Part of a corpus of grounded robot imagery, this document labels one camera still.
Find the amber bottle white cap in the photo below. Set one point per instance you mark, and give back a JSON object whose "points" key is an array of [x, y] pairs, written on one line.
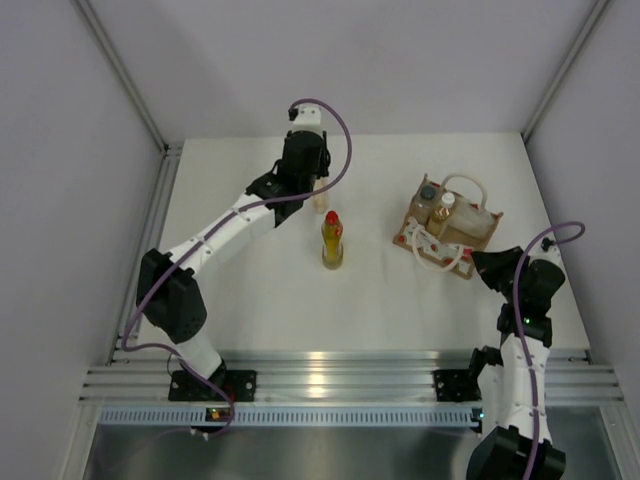
{"points": [[320, 201], [440, 214]]}

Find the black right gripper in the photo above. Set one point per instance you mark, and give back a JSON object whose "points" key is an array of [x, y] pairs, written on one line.
{"points": [[489, 264]]}

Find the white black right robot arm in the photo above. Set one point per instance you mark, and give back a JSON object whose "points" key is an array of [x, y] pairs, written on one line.
{"points": [[515, 439]]}

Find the grey slotted cable duct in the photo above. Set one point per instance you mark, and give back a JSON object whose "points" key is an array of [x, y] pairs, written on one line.
{"points": [[289, 416]]}

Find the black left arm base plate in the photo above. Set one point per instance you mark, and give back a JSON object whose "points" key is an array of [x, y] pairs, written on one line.
{"points": [[238, 386]]}

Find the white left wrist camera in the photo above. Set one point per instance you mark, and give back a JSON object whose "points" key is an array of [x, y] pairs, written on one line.
{"points": [[306, 117]]}

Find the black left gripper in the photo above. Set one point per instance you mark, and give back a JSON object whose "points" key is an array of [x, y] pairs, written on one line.
{"points": [[322, 166]]}

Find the clear jar dark lid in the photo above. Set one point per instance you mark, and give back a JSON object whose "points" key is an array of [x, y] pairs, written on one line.
{"points": [[424, 202]]}

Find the jute watermelon canvas bag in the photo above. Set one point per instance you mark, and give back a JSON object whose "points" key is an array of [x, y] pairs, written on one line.
{"points": [[469, 228]]}

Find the aluminium rail frame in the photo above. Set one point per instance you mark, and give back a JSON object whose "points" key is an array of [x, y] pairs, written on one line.
{"points": [[505, 91]]}

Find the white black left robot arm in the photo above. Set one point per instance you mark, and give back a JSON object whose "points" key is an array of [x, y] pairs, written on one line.
{"points": [[169, 288]]}

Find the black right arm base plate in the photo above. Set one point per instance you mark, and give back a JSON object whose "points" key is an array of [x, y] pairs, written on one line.
{"points": [[456, 385]]}

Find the yellow dish soap red cap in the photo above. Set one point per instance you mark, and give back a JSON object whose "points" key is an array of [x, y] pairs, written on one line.
{"points": [[333, 250]]}

